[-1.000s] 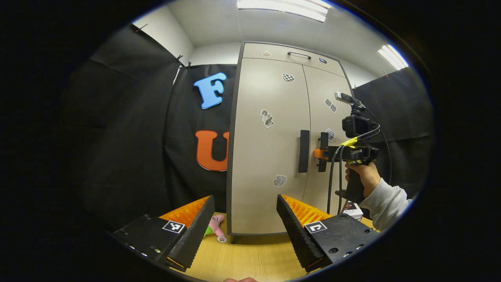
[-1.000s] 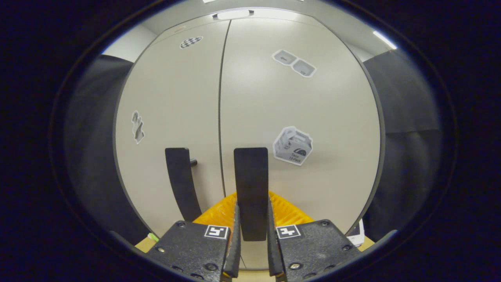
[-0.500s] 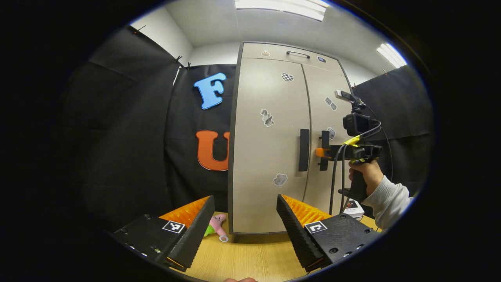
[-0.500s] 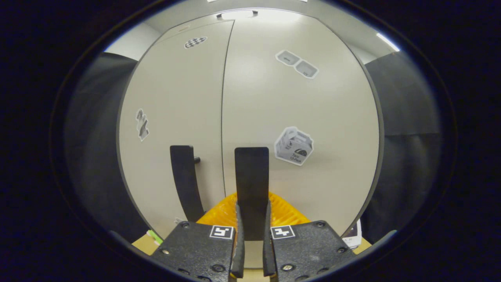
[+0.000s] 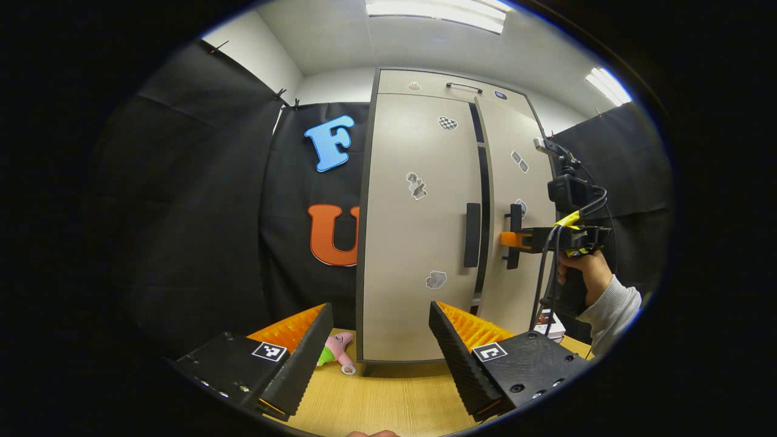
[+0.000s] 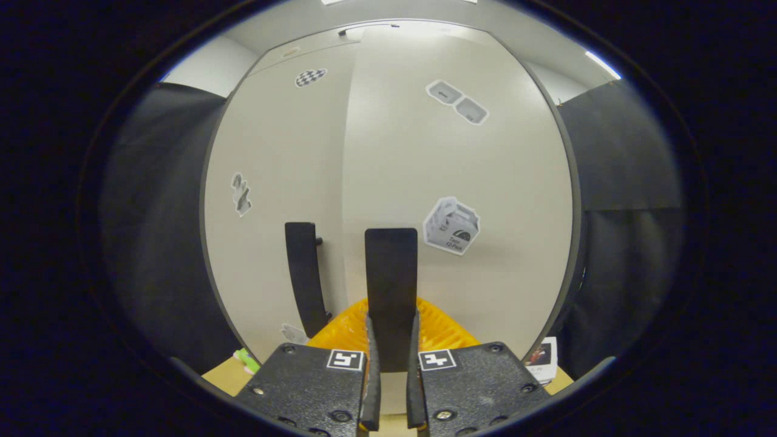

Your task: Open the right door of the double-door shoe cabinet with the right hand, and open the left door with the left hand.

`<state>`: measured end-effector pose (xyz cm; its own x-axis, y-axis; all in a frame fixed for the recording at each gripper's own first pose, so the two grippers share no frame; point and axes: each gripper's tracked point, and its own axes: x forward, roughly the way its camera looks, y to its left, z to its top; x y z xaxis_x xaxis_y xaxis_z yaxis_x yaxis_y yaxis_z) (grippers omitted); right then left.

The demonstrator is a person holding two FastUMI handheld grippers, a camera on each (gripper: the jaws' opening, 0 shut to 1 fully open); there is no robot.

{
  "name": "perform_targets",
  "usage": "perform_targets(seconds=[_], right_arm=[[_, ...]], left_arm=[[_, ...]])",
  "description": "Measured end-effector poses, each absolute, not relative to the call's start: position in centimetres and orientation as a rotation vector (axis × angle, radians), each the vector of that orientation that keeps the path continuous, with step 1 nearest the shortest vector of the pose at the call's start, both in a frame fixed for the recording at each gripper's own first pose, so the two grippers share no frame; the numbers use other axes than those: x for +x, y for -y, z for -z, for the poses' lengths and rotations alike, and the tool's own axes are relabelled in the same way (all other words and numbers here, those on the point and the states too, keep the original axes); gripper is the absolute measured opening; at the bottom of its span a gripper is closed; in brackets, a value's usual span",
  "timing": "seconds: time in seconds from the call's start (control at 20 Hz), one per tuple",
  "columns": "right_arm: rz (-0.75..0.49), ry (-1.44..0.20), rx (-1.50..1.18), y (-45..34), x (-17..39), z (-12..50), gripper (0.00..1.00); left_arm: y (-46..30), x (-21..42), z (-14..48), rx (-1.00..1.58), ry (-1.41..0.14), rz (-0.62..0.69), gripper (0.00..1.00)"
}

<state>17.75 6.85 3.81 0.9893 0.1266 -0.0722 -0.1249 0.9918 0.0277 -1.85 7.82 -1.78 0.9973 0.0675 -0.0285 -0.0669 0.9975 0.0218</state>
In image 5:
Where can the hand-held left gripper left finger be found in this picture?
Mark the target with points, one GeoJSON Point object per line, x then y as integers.
{"type": "Point", "coordinates": [309, 358]}

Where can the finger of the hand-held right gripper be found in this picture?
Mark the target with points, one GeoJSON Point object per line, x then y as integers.
{"type": "Point", "coordinates": [534, 238]}

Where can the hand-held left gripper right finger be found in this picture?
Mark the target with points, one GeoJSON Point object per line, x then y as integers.
{"type": "Point", "coordinates": [458, 364]}

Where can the beige shoe cabinet door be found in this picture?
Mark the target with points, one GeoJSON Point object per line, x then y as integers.
{"type": "Point", "coordinates": [513, 285]}
{"type": "Point", "coordinates": [413, 273]}

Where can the beige double-door shoe cabinet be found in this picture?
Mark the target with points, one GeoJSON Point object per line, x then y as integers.
{"type": "Point", "coordinates": [484, 176]}

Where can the beige cabinet drawer front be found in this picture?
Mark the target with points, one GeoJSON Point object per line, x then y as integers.
{"type": "Point", "coordinates": [425, 85]}

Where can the pink star plush toy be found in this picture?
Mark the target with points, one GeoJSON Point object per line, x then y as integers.
{"type": "Point", "coordinates": [337, 349]}

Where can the small printed box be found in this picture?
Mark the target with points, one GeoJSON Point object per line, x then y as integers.
{"type": "Point", "coordinates": [552, 328]}

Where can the small ceiling light panel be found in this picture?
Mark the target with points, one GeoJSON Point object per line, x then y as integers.
{"type": "Point", "coordinates": [607, 86]}

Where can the black backdrop cloth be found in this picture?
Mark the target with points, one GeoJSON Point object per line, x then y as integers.
{"type": "Point", "coordinates": [200, 212]}

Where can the long ceiling light panel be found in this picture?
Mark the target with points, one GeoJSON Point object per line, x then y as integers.
{"type": "Point", "coordinates": [437, 12]}

